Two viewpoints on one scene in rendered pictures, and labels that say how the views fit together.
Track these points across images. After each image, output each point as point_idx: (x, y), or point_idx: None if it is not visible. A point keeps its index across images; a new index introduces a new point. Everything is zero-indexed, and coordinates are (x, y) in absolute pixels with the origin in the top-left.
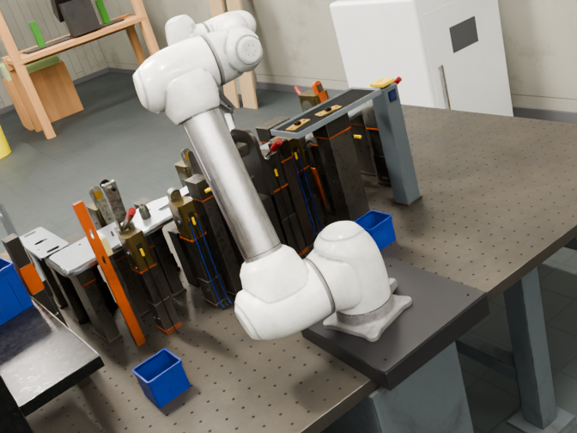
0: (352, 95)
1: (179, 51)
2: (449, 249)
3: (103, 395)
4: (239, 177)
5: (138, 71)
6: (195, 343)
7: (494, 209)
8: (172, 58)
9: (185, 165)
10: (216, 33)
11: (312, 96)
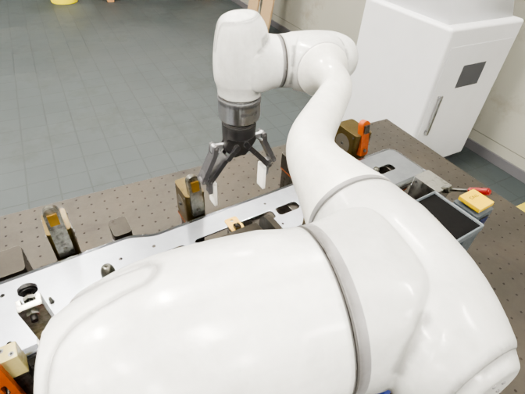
0: (439, 215)
1: (241, 346)
2: None
3: None
4: None
5: (51, 370)
6: None
7: (523, 385)
8: (200, 381)
9: (187, 194)
10: (389, 274)
11: (355, 136)
